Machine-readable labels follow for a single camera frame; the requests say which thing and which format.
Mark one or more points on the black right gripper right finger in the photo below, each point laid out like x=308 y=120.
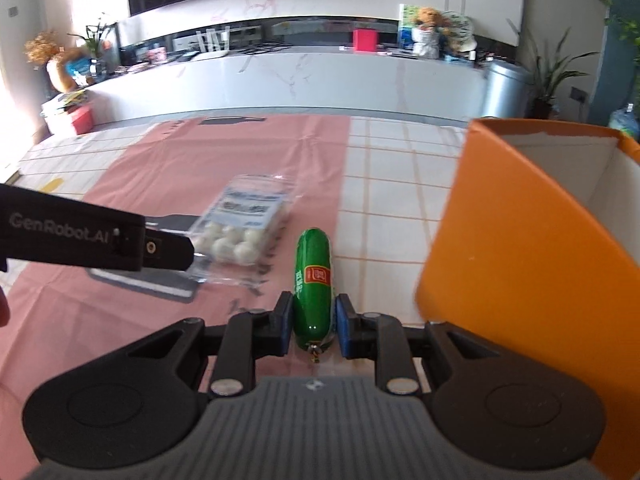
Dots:
x=382 y=339

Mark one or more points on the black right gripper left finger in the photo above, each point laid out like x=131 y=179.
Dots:
x=246 y=338

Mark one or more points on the green sausage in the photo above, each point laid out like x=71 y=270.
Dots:
x=313 y=308

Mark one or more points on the clear bag white balls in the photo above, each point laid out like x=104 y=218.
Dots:
x=233 y=236

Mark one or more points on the person's left hand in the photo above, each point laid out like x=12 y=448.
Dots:
x=4 y=309

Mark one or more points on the pink checkered tablecloth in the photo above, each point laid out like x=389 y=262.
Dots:
x=377 y=187

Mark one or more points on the red storage box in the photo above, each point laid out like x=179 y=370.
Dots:
x=81 y=119

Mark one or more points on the orange cardboard box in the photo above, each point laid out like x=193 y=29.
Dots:
x=538 y=250

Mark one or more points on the dried flower vase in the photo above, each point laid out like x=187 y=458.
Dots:
x=45 y=51

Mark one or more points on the small green potted plant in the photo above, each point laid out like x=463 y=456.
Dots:
x=93 y=41

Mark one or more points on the white router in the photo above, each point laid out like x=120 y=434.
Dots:
x=213 y=43

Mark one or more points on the white marble TV console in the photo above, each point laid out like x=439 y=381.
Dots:
x=295 y=78

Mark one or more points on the silver trash can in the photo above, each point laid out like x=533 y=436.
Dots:
x=507 y=90

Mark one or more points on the red box on console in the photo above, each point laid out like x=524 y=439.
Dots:
x=365 y=40

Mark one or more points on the blue water bottle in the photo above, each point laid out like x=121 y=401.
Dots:
x=625 y=121

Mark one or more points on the teddy bear bouquet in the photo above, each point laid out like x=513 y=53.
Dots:
x=429 y=33

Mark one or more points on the hanging ivy plant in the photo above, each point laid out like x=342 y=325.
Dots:
x=610 y=5

